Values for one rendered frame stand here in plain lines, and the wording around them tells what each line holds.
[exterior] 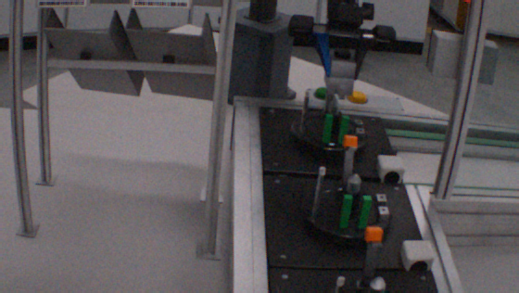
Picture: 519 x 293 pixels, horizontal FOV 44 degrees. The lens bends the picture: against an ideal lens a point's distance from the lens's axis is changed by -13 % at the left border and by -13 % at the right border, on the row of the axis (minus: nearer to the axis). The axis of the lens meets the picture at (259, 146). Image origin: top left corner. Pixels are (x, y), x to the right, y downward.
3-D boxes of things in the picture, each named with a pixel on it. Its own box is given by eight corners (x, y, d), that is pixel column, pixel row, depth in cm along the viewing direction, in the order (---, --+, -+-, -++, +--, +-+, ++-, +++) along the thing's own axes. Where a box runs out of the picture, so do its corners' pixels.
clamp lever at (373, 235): (357, 281, 90) (365, 225, 89) (371, 281, 90) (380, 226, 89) (361, 289, 86) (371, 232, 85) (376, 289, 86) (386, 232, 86)
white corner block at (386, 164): (373, 173, 125) (377, 154, 123) (397, 175, 125) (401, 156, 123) (377, 188, 120) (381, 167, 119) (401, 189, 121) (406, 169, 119)
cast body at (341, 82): (322, 79, 127) (327, 43, 124) (347, 82, 128) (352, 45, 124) (329, 98, 120) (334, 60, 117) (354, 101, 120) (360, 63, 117)
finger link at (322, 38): (307, 41, 124) (311, 31, 119) (327, 43, 125) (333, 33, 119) (305, 79, 123) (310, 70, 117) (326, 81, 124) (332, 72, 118)
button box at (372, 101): (302, 113, 155) (306, 86, 152) (395, 121, 156) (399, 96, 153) (305, 128, 149) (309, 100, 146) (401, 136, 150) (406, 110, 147)
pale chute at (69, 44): (80, 89, 135) (86, 69, 137) (140, 96, 134) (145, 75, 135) (42, 29, 108) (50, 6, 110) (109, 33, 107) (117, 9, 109)
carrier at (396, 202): (262, 184, 118) (271, 115, 112) (402, 193, 120) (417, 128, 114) (267, 276, 97) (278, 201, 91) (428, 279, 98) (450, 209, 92)
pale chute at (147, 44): (151, 93, 136) (157, 71, 138) (218, 102, 135) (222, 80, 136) (123, 30, 109) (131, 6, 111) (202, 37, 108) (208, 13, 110)
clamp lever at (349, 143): (338, 184, 111) (343, 134, 111) (350, 184, 111) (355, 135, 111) (342, 187, 108) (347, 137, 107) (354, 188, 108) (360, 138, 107)
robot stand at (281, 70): (246, 79, 178) (254, 5, 169) (297, 97, 171) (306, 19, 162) (209, 96, 167) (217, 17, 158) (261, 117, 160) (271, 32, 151)
